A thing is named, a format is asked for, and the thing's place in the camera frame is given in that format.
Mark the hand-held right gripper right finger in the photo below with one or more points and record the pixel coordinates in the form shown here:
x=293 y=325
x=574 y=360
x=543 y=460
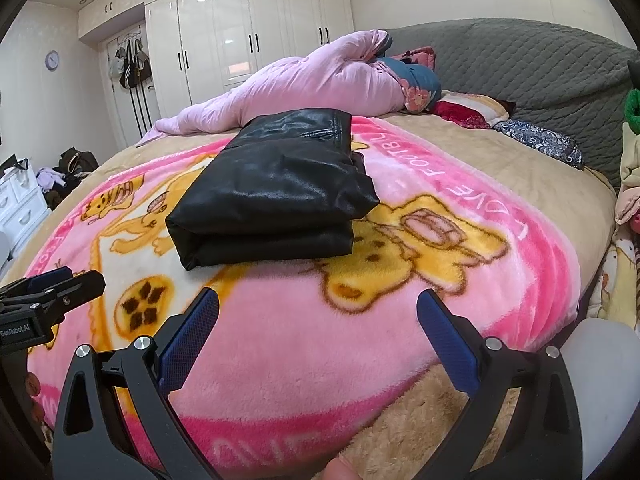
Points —
x=447 y=342

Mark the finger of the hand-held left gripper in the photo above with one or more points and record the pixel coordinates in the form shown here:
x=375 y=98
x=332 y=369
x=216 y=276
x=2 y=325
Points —
x=75 y=290
x=47 y=279

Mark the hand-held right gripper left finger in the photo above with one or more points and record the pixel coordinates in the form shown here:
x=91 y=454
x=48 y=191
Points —
x=190 y=340

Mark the black leather jacket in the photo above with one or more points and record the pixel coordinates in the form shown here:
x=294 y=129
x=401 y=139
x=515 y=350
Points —
x=275 y=200

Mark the dark clothes pile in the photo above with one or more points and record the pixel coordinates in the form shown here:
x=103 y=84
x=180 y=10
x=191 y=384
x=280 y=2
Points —
x=70 y=194

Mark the beige and pink clothes pile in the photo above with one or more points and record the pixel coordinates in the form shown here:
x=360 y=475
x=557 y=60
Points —
x=630 y=175

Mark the person's left hand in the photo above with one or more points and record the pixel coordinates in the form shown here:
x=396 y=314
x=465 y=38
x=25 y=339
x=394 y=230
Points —
x=34 y=390

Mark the person's right hand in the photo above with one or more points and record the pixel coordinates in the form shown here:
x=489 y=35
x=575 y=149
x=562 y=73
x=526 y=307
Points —
x=344 y=469

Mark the white dresser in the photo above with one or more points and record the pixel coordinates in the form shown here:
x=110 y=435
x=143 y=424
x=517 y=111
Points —
x=20 y=210

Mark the lilac cloth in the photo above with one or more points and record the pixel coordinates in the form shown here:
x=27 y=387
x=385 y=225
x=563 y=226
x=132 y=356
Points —
x=50 y=180

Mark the pink bear printed blanket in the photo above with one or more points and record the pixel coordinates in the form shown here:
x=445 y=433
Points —
x=300 y=335

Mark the brown handbag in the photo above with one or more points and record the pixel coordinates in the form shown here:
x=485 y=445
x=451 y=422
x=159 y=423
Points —
x=75 y=160

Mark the pale grey cloth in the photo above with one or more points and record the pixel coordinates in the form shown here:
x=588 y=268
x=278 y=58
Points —
x=600 y=360

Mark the beige fleece blanket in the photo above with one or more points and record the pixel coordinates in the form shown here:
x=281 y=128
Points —
x=525 y=180

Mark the cartoon printed sheet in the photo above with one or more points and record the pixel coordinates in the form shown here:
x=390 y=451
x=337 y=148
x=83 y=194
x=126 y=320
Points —
x=615 y=270

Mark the blue patterned cloth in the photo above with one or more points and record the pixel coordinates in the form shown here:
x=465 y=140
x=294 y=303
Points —
x=540 y=140

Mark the hanging dark bags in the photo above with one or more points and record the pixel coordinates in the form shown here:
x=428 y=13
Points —
x=131 y=72

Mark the red and beige pillow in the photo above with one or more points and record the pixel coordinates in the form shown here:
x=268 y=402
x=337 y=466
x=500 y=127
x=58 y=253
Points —
x=465 y=110

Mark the blue floral pillow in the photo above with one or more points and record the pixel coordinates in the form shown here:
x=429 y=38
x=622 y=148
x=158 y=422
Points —
x=415 y=82

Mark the pink quilt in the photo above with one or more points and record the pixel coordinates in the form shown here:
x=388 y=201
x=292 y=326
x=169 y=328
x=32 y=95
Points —
x=310 y=85

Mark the grey quilted bed cover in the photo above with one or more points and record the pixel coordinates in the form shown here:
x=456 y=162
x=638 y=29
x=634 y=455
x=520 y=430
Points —
x=525 y=70

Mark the red patterned cloth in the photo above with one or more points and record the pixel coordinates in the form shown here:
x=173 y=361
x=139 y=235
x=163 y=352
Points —
x=412 y=56

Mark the white wardrobe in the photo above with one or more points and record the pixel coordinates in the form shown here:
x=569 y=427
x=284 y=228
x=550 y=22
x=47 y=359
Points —
x=225 y=35

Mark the green plush thing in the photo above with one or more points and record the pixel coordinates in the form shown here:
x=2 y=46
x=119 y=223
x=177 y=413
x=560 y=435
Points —
x=635 y=110

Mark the round wall clock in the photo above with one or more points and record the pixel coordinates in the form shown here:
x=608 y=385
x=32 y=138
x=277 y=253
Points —
x=52 y=60

